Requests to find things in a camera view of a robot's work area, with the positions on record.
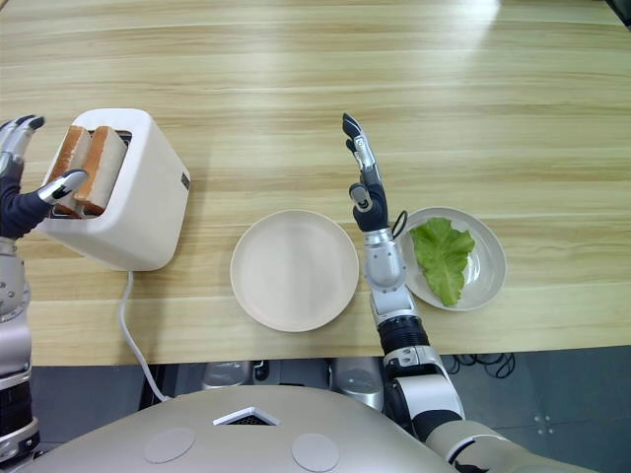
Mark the green lettuce leaf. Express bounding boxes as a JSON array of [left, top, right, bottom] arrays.
[[409, 218, 476, 307]]

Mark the cream toaster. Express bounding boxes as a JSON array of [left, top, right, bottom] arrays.
[[37, 108, 191, 272]]

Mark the cream plate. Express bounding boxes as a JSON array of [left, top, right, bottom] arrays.
[[230, 209, 361, 332]]

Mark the white plate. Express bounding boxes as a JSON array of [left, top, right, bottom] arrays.
[[396, 206, 508, 312]]

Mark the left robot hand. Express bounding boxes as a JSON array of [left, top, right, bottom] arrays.
[[0, 115, 89, 240]]

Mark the white cord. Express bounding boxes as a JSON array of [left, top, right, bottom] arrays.
[[117, 269, 173, 401]]

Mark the bread slice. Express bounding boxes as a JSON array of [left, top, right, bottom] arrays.
[[73, 125, 128, 216], [46, 125, 93, 219]]

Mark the robot body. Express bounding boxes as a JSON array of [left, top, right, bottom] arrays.
[[30, 384, 457, 473]]

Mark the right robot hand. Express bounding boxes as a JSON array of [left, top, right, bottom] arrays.
[[341, 112, 390, 234]]

